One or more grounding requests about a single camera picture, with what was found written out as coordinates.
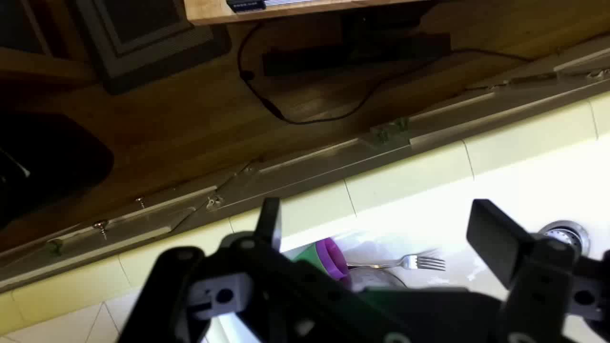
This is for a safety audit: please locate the light wooden shelf board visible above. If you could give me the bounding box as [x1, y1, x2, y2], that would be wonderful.
[184, 0, 435, 29]

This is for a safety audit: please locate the wooden furniture frame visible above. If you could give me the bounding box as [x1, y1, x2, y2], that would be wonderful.
[0, 0, 98, 88]

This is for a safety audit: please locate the black rounded object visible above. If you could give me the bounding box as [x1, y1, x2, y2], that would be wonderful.
[0, 113, 119, 231]

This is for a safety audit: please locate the black floor cable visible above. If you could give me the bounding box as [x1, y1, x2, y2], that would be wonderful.
[237, 21, 532, 126]

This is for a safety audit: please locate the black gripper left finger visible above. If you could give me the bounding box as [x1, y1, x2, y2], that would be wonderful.
[220, 196, 285, 255]

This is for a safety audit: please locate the black power strip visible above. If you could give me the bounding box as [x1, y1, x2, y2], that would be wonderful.
[262, 31, 454, 78]

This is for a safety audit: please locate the small black box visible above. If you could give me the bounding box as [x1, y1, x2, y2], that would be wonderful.
[227, 0, 268, 13]

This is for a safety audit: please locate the gray framed panel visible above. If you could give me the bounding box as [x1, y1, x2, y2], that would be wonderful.
[75, 0, 233, 95]

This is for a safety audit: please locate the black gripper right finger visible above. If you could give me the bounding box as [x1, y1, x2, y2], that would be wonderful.
[466, 198, 582, 343]

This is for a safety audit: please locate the green cup with purple lid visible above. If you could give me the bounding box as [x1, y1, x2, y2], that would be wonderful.
[292, 236, 353, 282]

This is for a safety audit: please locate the metal sink drain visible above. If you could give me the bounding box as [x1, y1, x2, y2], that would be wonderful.
[538, 219, 593, 259]

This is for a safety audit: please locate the white kitchen sink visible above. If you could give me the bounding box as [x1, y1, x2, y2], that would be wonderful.
[279, 135, 610, 343]

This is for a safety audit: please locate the silver fork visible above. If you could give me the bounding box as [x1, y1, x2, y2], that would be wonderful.
[374, 250, 447, 275]

